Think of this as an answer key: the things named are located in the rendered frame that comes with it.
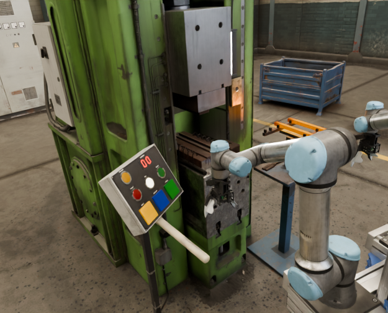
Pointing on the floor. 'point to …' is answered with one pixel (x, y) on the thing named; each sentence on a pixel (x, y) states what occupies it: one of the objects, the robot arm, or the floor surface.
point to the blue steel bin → (302, 82)
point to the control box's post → (151, 271)
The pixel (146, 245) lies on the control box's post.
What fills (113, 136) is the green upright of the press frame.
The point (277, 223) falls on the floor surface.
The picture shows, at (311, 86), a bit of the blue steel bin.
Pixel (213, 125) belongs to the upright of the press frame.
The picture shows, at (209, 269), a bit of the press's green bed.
